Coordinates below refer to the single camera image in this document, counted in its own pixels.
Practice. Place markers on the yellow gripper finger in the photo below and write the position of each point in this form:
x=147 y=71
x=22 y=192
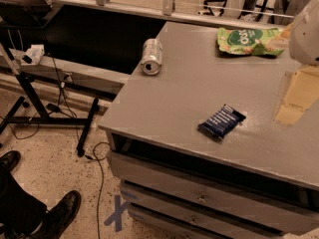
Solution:
x=302 y=93

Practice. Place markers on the blue rxbar blueberry bar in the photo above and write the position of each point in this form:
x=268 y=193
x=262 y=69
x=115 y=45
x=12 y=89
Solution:
x=222 y=122

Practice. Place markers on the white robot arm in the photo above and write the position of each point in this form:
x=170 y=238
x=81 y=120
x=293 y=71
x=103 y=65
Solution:
x=301 y=37

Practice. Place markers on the green rice chip bag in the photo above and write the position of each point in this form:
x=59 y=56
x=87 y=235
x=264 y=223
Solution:
x=253 y=42

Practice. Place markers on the grey drawer cabinet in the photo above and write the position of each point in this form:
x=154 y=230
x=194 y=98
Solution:
x=259 y=182

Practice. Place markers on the silver soda can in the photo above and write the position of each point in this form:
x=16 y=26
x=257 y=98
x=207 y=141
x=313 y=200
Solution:
x=152 y=56

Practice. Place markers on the black power adapter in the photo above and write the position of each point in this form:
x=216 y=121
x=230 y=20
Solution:
x=53 y=108

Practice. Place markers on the white box on stand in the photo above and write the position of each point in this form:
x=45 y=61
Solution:
x=33 y=55

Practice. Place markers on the black right shoe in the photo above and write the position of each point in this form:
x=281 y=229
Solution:
x=57 y=220

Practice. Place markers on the black shoe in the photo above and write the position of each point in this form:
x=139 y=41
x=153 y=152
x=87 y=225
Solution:
x=57 y=220
x=9 y=160

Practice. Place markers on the black left shoe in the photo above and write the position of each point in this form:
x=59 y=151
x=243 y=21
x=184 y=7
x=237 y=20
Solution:
x=9 y=160

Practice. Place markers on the dark trouser leg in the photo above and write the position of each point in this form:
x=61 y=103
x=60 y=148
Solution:
x=19 y=210

